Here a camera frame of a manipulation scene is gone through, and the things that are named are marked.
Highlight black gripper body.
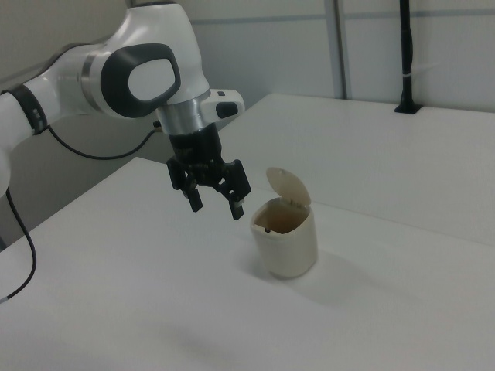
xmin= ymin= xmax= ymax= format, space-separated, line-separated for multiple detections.
xmin=166 ymin=124 xmax=227 ymax=187

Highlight small white lidded trash can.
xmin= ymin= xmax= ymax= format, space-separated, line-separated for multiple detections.
xmin=249 ymin=166 xmax=319 ymax=281

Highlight black pole with clamp base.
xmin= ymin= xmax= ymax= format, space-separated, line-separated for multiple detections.
xmin=394 ymin=0 xmax=423 ymax=115

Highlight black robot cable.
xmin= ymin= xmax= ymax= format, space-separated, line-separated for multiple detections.
xmin=0 ymin=119 xmax=162 ymax=305

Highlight white cable tie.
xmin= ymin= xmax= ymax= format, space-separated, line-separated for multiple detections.
xmin=401 ymin=60 xmax=442 ymax=79

